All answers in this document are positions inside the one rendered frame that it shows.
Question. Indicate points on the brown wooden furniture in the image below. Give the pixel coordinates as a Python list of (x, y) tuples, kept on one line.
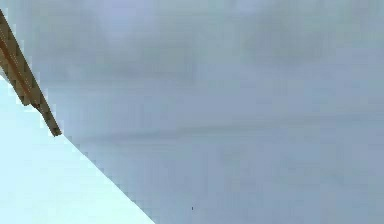
[(20, 75)]

